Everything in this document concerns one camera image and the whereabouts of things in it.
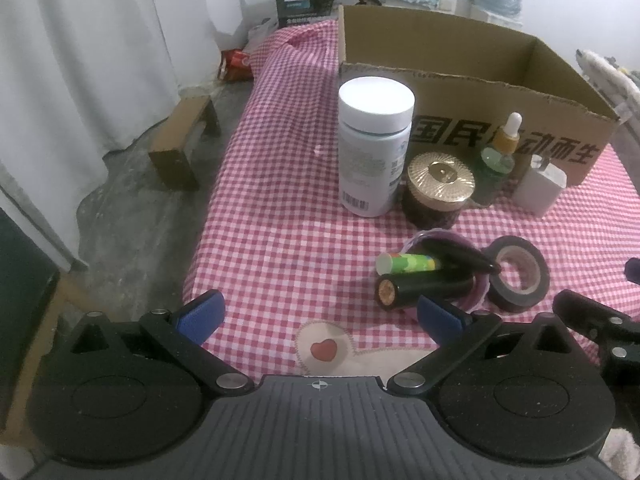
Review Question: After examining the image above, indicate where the gold lid dark jar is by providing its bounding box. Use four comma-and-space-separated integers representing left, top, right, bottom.
401, 152, 475, 230

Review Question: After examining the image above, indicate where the green dropper bottle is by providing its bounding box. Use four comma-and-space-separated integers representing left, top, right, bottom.
472, 112, 523, 207

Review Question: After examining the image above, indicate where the white USB charger plug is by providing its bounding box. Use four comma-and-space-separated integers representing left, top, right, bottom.
512, 155, 567, 218

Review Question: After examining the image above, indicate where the white curtain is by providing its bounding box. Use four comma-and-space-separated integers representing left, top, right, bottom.
1, 0, 220, 269

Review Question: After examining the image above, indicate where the brown cardboard box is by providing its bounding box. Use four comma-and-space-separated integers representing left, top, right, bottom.
338, 6, 620, 185

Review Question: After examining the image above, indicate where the white pill bottle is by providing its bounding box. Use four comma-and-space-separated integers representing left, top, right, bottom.
337, 76, 416, 218

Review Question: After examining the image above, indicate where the black cylindrical tube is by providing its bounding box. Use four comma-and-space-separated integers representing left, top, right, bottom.
374, 269, 474, 311

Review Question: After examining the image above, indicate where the red white checkered tablecloth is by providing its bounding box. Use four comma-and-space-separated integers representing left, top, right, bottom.
183, 21, 639, 379

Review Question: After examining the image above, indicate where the purple plastic lid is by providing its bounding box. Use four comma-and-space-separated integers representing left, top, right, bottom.
400, 229, 489, 311

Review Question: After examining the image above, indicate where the red snack package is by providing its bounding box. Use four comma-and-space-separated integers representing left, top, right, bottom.
217, 49, 254, 82

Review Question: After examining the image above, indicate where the green patterned lip balm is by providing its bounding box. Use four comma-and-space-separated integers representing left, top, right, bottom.
375, 252, 442, 276

